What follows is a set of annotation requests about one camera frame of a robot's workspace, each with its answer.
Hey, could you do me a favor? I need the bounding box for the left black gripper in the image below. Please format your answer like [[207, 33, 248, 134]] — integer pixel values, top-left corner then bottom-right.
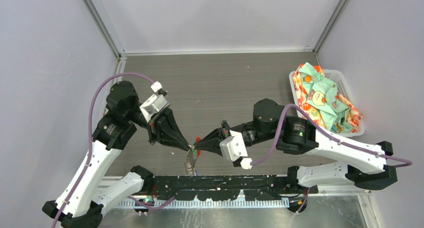
[[127, 102, 191, 150]]

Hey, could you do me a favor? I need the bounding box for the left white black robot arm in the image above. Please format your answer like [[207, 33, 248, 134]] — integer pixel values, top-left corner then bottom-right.
[[42, 80, 191, 228]]

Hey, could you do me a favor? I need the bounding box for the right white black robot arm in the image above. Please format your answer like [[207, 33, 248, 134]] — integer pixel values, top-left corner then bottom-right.
[[193, 98, 398, 193]]

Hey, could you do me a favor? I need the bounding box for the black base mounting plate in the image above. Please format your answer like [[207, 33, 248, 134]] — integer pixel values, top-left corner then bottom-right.
[[135, 174, 307, 201]]

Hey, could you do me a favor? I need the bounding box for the colourful patterned cloth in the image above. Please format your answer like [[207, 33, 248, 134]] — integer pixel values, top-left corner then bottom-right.
[[289, 62, 363, 134]]

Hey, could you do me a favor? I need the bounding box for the white plastic basket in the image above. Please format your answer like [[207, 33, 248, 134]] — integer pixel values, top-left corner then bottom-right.
[[288, 69, 366, 139]]

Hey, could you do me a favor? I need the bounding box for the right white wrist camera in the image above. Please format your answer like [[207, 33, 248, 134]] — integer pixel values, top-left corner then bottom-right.
[[219, 130, 253, 170]]

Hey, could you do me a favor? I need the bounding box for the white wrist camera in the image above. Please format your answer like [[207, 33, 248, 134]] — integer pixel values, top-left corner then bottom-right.
[[139, 94, 169, 122], [219, 130, 253, 170]]

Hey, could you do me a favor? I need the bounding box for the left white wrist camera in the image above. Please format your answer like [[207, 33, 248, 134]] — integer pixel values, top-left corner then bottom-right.
[[139, 94, 169, 122]]

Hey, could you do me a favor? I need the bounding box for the aluminium frame rail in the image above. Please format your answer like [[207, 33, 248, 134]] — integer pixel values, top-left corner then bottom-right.
[[70, 173, 373, 209]]

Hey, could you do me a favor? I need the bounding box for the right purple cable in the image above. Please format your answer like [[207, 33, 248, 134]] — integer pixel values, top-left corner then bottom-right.
[[250, 103, 414, 215]]

